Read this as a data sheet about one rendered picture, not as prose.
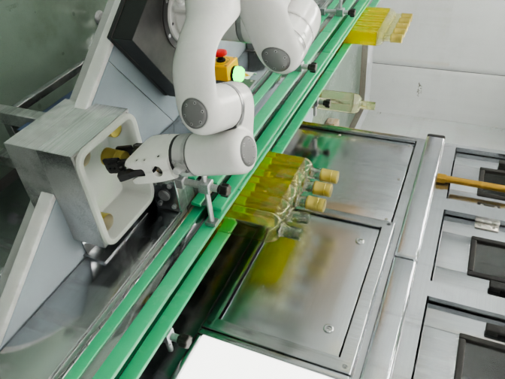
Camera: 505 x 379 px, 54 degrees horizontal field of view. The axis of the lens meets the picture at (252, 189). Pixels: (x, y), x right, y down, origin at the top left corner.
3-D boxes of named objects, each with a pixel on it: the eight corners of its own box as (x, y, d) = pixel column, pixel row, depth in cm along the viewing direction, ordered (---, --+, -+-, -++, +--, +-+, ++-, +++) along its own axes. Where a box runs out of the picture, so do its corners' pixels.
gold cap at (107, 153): (98, 153, 93) (117, 157, 91) (109, 144, 95) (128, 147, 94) (103, 168, 95) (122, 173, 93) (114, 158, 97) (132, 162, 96)
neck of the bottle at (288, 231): (279, 239, 113) (299, 244, 112) (279, 229, 111) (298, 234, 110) (284, 230, 115) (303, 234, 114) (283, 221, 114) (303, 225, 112)
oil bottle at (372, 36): (330, 42, 202) (400, 48, 192) (330, 28, 198) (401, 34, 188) (334, 37, 206) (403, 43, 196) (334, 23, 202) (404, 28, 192)
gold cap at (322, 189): (312, 197, 125) (328, 200, 123) (312, 186, 122) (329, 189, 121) (316, 189, 127) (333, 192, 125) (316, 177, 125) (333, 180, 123)
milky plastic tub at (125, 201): (75, 241, 100) (110, 251, 97) (36, 150, 86) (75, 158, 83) (125, 189, 112) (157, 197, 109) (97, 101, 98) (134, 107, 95)
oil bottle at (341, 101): (302, 107, 184) (373, 117, 175) (301, 95, 180) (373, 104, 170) (307, 98, 187) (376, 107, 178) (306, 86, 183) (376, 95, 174)
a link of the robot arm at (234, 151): (227, 81, 74) (257, 77, 82) (171, 89, 79) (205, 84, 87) (242, 179, 77) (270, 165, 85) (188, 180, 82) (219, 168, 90)
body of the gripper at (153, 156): (182, 189, 84) (134, 190, 90) (209, 156, 91) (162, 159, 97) (164, 153, 80) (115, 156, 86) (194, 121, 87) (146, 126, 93)
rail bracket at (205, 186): (182, 221, 112) (231, 233, 108) (168, 161, 102) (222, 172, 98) (188, 213, 115) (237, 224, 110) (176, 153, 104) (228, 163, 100)
